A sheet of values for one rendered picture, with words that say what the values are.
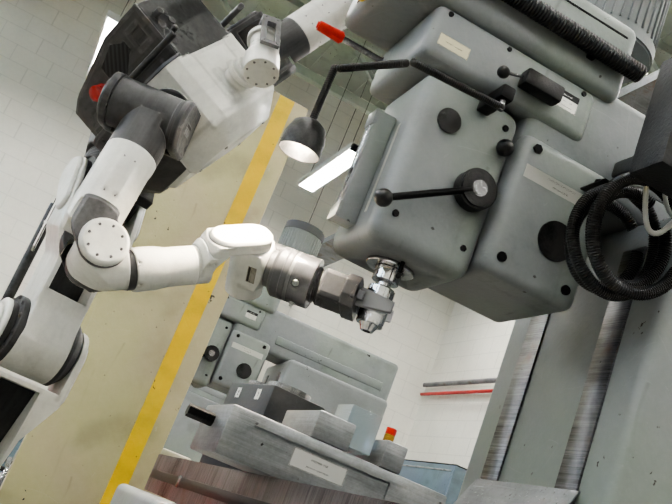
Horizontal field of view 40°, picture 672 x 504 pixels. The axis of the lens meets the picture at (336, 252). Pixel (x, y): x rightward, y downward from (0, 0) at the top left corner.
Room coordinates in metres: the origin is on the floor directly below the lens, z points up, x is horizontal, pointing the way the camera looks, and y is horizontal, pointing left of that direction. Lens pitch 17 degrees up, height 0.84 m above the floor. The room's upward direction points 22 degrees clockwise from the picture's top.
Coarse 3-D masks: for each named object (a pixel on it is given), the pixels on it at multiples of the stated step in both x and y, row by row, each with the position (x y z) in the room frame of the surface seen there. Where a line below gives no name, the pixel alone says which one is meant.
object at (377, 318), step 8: (368, 288) 1.48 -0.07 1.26; (376, 288) 1.47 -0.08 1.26; (384, 296) 1.47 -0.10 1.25; (392, 296) 1.48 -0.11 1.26; (360, 312) 1.48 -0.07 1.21; (368, 312) 1.47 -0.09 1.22; (376, 312) 1.46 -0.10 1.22; (368, 320) 1.47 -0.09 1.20; (376, 320) 1.47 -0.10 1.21; (384, 320) 1.48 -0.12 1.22
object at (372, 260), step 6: (372, 258) 1.46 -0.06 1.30; (378, 258) 1.45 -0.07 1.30; (384, 258) 1.45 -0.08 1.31; (390, 258) 1.45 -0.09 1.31; (372, 264) 1.50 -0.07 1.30; (390, 264) 1.46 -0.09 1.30; (396, 264) 1.45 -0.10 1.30; (408, 270) 1.46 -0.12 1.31; (402, 276) 1.50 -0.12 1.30; (408, 276) 1.48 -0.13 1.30
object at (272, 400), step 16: (240, 384) 1.92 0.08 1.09; (256, 384) 1.85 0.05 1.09; (272, 384) 1.82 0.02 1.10; (240, 400) 1.89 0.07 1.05; (256, 400) 1.82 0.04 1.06; (272, 400) 1.77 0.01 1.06; (288, 400) 1.78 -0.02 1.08; (304, 400) 1.79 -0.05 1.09; (272, 416) 1.77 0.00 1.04; (224, 464) 1.84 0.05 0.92
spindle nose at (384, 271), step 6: (378, 264) 1.48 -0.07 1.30; (384, 264) 1.47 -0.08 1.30; (378, 270) 1.47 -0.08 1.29; (384, 270) 1.47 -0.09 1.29; (390, 270) 1.46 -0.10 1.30; (396, 270) 1.47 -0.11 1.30; (372, 276) 1.48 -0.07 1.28; (378, 276) 1.47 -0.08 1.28; (384, 276) 1.46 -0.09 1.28; (390, 276) 1.46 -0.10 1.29; (396, 282) 1.47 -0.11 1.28
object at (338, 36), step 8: (320, 24) 1.50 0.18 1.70; (328, 24) 1.51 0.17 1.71; (320, 32) 1.52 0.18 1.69; (328, 32) 1.51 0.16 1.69; (336, 32) 1.51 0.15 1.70; (344, 32) 1.52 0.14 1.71; (336, 40) 1.52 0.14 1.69; (344, 40) 1.52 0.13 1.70; (360, 48) 1.53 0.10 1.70; (368, 56) 1.54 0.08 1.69; (376, 56) 1.54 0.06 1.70
